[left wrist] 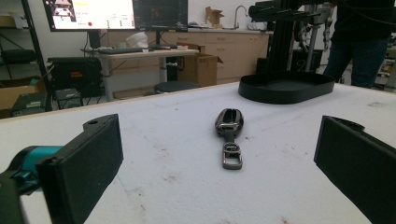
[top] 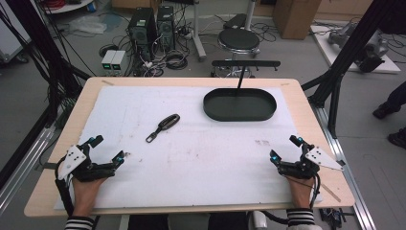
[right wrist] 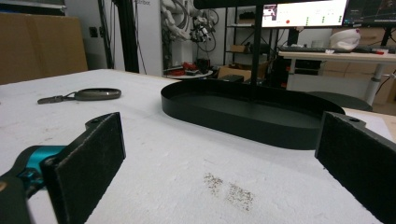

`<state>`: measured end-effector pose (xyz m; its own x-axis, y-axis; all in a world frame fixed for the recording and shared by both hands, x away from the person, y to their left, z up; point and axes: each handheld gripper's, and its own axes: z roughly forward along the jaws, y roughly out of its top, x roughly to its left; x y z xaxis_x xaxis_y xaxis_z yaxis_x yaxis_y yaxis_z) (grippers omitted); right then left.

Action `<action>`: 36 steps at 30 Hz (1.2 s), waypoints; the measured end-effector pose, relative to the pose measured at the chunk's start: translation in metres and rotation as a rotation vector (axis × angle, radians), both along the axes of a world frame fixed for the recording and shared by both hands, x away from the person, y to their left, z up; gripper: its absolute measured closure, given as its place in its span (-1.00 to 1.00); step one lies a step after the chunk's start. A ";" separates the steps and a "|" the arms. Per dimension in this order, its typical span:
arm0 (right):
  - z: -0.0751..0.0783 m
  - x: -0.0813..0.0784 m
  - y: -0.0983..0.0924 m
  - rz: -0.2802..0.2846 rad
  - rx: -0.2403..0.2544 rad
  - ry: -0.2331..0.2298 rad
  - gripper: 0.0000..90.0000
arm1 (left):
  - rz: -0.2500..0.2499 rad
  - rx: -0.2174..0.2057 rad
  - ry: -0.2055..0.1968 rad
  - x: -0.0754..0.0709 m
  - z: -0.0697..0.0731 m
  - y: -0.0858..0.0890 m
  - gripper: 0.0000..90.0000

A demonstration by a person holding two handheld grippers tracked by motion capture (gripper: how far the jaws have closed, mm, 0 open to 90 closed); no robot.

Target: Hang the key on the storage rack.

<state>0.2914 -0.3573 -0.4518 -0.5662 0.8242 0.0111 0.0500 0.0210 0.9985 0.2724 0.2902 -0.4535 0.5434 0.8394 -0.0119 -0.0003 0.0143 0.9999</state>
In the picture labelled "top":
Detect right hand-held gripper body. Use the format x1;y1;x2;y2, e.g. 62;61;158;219
278;143;345;180

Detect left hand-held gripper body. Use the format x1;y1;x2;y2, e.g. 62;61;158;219
57;143;117;183

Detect black handheld tool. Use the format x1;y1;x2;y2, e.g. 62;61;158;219
145;113;181;144

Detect black oval tray with hanger bar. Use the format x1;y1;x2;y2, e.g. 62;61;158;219
202;59;282;123

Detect person's right hand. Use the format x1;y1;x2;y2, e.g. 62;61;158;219
285;174;316;211

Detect person's left hand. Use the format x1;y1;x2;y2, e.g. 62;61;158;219
72;177;108;219

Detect strip of tape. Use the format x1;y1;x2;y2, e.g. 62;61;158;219
320;183;343;203

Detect black connector parts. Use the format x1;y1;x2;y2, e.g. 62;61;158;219
318;207;348;223

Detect person's leg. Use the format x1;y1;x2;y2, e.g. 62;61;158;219
207;212;251;230
385;80;406;112
126;214;170;230

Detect white foam sheet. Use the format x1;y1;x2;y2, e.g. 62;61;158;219
53;84;324;211

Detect white power supply unit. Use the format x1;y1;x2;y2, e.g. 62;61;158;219
101;49;118;77
110;50;127;77

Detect white floor board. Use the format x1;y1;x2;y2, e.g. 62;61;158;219
310;24;402;75

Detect clear plastic bag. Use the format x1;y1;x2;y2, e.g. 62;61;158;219
67;14;108;35

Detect black round stool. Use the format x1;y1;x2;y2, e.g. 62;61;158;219
217;27;261;59

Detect black computer tower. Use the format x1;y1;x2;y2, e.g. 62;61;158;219
156;5;176;53
127;7;158;62

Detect grey robot device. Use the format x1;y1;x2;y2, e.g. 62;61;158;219
327;22;390;74

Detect brown cardboard box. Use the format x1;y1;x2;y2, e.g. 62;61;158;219
272;0;323;40

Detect white cabinet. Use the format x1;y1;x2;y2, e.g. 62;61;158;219
0;9;32;64

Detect white round table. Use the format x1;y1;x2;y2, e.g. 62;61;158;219
43;0;96;15

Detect white desk leg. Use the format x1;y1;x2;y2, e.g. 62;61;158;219
192;0;209;62

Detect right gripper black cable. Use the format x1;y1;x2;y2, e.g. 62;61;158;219
308;172;322;211

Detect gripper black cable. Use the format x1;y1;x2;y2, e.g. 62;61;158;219
308;172;322;211
54;155;77;218

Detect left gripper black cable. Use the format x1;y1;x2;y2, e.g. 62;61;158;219
54;155;77;218

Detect aluminium rail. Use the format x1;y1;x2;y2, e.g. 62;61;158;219
0;126;56;210
312;104;378;230

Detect black metal frame stand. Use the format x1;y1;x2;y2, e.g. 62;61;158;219
0;0;92;190
301;0;406;139

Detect coiled black cable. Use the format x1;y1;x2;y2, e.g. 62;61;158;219
165;52;190;71

